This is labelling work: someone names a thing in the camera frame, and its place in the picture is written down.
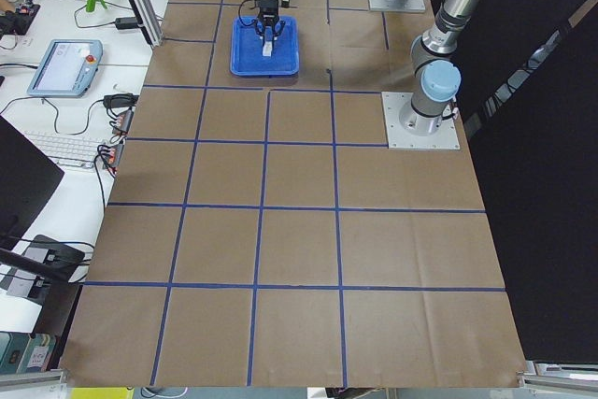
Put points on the orange cable connector upper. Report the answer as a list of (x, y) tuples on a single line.
[(121, 124)]

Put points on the black power adapter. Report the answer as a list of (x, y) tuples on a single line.
[(126, 23)]

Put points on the black dock with cables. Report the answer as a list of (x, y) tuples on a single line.
[(44, 262)]

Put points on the teach pendant with screen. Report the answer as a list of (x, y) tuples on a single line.
[(67, 68)]

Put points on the black computer monitor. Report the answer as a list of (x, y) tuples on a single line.
[(29, 178)]

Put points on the blue plastic tray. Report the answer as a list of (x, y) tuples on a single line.
[(247, 59)]

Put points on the orange cable connector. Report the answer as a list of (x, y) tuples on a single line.
[(121, 124), (111, 155)]

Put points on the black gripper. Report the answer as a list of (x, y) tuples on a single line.
[(267, 7)]

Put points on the white building block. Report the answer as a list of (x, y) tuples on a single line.
[(267, 49)]

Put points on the white keyboard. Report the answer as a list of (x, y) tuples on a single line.
[(68, 152)]

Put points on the orange cable connector lower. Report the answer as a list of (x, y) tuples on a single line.
[(111, 155)]

